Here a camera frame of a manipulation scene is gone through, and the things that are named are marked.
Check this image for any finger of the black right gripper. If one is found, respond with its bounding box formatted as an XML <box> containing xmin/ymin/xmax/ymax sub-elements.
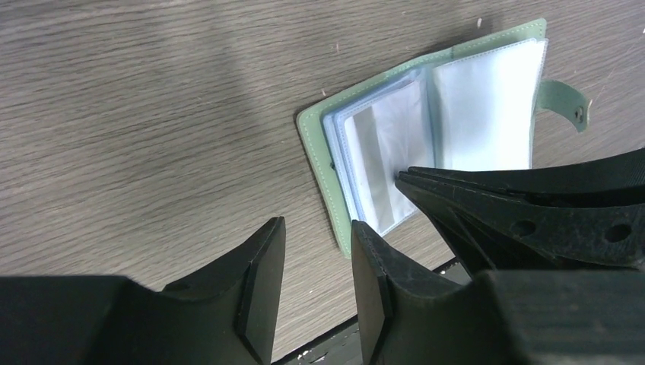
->
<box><xmin>407</xmin><ymin>148</ymin><xmax>644</xmax><ymax>195</ymax></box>
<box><xmin>396</xmin><ymin>172</ymin><xmax>644</xmax><ymax>275</ymax></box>

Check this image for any mint green card holder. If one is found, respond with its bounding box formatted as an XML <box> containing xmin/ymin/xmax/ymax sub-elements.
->
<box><xmin>297</xmin><ymin>18</ymin><xmax>591</xmax><ymax>256</ymax></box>

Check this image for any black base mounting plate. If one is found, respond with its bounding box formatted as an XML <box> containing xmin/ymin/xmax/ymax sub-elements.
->
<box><xmin>279</xmin><ymin>243</ymin><xmax>472</xmax><ymax>364</ymax></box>

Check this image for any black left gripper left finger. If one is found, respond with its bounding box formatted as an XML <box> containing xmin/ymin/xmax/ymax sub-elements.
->
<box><xmin>1</xmin><ymin>217</ymin><xmax>286</xmax><ymax>364</ymax></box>

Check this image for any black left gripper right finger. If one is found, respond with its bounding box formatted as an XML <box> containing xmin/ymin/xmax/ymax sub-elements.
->
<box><xmin>351</xmin><ymin>221</ymin><xmax>644</xmax><ymax>364</ymax></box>

